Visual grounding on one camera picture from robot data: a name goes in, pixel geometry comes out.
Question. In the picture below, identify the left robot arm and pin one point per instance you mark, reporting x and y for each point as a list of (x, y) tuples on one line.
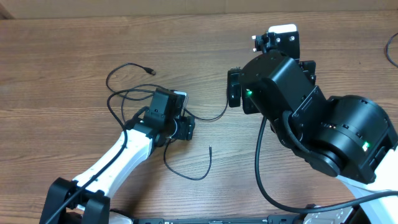
[(86, 198)]

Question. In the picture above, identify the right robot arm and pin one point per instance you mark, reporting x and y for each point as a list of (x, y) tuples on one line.
[(347, 137)]

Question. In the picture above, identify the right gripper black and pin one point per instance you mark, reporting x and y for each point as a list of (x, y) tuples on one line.
[(234, 98)]

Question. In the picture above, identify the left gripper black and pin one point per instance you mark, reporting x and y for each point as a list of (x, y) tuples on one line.
[(187, 125)]

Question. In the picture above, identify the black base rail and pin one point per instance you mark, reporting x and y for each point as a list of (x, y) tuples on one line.
[(343, 215)]

